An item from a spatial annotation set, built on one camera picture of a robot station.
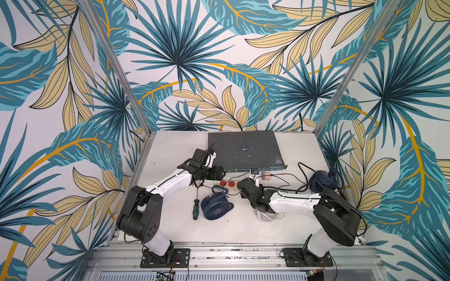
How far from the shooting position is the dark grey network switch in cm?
102

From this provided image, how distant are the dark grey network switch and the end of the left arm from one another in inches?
6.7

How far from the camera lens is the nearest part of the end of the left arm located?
0.66 meters
